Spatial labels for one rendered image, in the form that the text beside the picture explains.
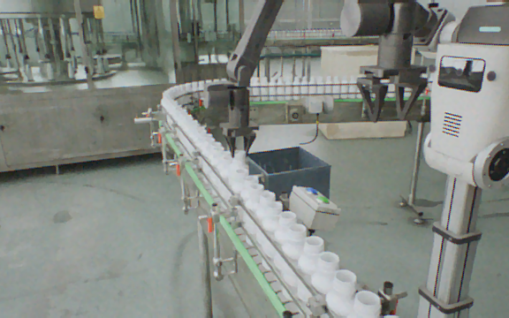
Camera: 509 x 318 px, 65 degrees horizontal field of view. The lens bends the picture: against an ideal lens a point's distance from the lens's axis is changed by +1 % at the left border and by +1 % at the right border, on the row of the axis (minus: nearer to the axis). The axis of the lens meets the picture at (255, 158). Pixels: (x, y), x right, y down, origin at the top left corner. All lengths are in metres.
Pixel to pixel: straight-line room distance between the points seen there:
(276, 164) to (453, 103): 1.05
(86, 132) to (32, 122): 0.50
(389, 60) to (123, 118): 3.99
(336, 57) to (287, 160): 3.40
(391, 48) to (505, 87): 0.50
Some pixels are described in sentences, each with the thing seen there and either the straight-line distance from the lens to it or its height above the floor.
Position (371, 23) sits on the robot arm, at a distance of 0.70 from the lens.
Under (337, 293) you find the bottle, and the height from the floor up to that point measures 1.14.
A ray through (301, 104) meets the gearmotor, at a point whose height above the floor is 0.99.
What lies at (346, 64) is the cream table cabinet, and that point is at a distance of 5.38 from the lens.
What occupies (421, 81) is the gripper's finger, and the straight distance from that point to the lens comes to 0.77.
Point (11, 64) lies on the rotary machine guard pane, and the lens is 4.54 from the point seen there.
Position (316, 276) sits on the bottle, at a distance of 0.77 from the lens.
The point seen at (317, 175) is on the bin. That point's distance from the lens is 1.80.
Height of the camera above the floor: 1.58
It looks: 19 degrees down
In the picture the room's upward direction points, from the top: 1 degrees counter-clockwise
